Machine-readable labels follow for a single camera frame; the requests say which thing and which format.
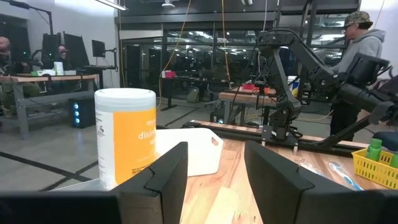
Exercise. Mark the ceiling light strip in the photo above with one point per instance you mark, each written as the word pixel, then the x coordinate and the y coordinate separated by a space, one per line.
pixel 110 4

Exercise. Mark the wipes canister with yellow label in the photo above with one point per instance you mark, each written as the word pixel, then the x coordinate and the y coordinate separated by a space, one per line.
pixel 124 137

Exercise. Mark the person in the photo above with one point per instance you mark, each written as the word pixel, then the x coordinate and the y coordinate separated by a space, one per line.
pixel 4 53
pixel 363 43
pixel 62 56

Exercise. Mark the blue toothbrush in clear wrapper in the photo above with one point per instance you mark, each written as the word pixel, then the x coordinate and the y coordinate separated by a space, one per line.
pixel 345 175

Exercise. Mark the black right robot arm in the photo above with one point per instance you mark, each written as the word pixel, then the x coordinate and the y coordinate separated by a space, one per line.
pixel 280 77

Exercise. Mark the small monitor on arm mount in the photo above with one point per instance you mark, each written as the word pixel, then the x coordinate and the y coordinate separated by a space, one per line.
pixel 98 48

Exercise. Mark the wooden workbench with grey legs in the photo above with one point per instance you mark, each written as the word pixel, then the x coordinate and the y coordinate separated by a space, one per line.
pixel 46 78

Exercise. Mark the black boom pole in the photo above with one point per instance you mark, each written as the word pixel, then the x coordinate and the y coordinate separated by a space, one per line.
pixel 31 7

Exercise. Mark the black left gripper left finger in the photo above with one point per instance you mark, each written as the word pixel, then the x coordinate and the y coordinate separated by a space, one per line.
pixel 164 186

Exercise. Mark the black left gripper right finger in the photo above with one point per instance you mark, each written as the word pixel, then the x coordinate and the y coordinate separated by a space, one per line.
pixel 280 193

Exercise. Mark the wooden table with red tray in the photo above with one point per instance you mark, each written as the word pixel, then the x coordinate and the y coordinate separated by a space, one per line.
pixel 242 98

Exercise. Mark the translucent plastic container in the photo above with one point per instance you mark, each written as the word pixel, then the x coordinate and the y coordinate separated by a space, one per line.
pixel 81 186

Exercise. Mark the black computer monitor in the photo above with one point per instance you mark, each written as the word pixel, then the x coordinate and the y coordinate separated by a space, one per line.
pixel 76 49
pixel 51 46

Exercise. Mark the white plastic bin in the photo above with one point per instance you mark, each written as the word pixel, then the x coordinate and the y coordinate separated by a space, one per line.
pixel 199 149

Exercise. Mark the white box on workbench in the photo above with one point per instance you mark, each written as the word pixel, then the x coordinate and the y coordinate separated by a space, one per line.
pixel 58 68

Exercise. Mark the computer tower with blue lights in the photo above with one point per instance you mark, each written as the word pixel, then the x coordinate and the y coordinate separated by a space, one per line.
pixel 83 112

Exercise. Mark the red box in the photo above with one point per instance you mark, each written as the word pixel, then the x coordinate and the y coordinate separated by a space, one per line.
pixel 168 74

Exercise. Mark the grey bag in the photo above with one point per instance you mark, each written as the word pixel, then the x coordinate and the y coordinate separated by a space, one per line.
pixel 192 95

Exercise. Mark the green and white box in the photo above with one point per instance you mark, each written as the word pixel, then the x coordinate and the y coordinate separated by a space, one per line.
pixel 43 73

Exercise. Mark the small green bottle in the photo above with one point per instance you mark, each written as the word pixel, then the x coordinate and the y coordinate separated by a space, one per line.
pixel 395 161
pixel 374 149

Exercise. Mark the yellow plastic basket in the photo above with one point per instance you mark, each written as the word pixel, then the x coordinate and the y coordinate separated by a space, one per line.
pixel 373 172

